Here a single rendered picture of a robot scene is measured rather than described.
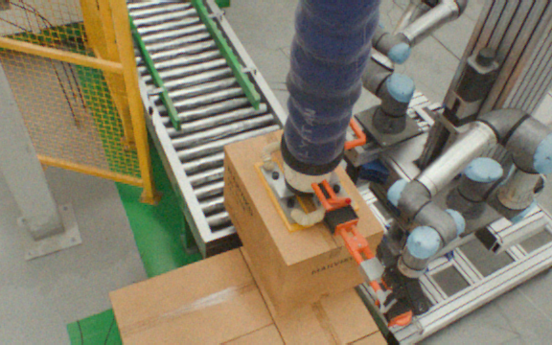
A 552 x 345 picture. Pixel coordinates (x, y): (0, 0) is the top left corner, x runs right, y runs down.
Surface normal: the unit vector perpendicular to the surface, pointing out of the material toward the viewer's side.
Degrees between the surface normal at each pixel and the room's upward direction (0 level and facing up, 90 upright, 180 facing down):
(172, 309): 0
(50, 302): 0
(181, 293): 0
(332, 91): 100
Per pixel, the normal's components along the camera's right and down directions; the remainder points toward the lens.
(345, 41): 0.05, 0.53
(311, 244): 0.07, -0.63
